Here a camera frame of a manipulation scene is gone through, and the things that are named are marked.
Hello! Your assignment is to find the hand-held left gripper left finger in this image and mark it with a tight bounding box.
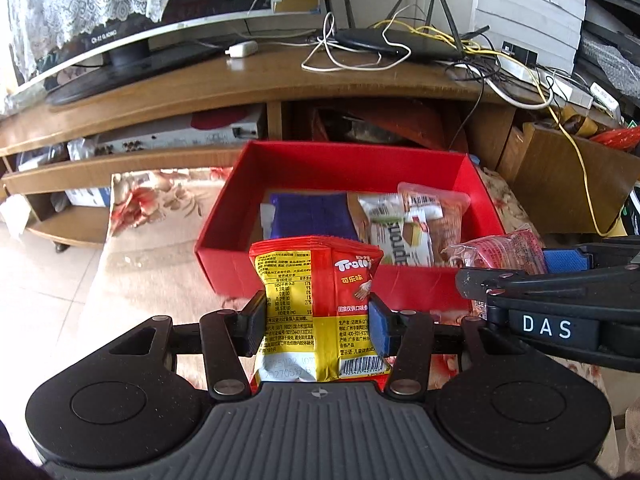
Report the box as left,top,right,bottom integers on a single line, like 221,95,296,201
107,289,268,403

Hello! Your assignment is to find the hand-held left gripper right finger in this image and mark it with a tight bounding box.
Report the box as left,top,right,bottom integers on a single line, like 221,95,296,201
369,294,497,404

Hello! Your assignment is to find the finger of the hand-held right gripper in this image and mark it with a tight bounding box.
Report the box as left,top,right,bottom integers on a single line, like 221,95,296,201
454,264,640,312
542,241,640,277

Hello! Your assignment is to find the red transparent snack packet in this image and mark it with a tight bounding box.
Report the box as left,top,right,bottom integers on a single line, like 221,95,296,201
440,225,549,277

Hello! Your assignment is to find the red and yellow gummy packet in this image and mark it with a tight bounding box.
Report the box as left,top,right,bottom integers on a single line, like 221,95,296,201
248,235,396,385

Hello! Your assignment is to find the orange transparent snack packet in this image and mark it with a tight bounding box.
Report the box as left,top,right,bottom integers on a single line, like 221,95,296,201
397,182,472,267

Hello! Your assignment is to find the red cardboard box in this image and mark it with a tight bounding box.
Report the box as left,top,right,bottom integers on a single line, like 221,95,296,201
194,141,507,314

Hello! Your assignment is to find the brown cardboard box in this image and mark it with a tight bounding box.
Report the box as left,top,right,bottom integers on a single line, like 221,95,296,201
497,120,640,237

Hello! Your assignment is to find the white and green snack packet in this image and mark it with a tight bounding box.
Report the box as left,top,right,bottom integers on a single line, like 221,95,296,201
357,192,437,269

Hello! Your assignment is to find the blue snack packet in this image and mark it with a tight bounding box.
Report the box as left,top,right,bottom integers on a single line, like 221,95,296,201
260,192,359,244

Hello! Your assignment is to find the red plastic bag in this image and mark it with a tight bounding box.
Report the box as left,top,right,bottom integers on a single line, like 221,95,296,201
589,126,640,152

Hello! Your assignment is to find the white power strip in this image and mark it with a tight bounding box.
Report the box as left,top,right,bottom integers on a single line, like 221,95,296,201
492,54,597,109

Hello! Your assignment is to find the silver av receiver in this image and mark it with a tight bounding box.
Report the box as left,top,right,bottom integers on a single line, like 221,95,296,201
92,109,267,157

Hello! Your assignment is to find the dark red cloth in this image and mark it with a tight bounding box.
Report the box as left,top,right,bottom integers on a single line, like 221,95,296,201
192,109,252,134

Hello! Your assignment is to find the blue and white box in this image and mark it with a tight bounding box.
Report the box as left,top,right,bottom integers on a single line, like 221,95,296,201
64,187,112,209

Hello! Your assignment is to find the black power adapter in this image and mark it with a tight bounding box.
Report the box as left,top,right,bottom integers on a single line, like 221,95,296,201
502,42,539,64

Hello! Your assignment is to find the wooden tv stand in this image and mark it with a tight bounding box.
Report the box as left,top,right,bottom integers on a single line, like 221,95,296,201
0,35,551,250

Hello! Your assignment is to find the white slatted panel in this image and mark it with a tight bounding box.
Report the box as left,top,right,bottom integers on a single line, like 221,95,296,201
472,0,592,77

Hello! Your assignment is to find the black router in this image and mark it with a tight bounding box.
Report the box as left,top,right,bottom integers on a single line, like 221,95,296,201
332,0,492,64

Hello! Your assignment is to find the white charger adapter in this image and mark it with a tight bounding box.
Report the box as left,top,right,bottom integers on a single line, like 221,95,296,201
227,40,260,59

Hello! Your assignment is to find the white lace cloth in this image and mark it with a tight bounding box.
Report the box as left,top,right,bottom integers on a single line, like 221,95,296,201
0,0,192,87

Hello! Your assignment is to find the yellow cable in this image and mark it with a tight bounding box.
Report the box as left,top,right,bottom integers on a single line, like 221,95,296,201
374,19,627,239

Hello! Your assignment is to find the black cable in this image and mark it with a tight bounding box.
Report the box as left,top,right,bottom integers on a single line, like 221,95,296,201
446,57,502,154

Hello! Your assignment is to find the white cable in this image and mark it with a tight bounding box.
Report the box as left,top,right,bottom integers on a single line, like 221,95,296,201
301,12,414,72

